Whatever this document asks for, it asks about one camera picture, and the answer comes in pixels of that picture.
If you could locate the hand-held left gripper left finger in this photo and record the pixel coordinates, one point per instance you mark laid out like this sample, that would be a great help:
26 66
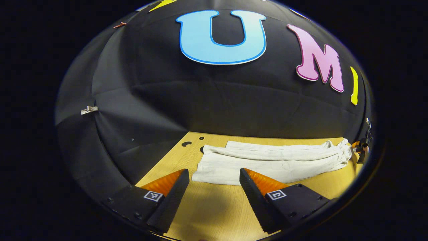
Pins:
172 201

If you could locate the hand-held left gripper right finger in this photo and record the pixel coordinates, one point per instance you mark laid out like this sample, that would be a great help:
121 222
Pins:
255 204

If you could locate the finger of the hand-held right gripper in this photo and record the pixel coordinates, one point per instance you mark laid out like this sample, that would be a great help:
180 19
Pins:
358 146

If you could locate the white jeans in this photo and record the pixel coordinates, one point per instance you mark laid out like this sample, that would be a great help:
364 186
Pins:
267 164

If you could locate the black backdrop cloth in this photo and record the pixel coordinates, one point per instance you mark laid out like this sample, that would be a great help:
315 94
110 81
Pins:
150 83

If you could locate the white cloth clip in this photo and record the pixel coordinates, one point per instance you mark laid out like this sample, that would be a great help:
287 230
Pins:
89 109

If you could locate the copper cloth clip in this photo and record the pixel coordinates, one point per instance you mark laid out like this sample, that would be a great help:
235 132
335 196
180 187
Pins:
119 24

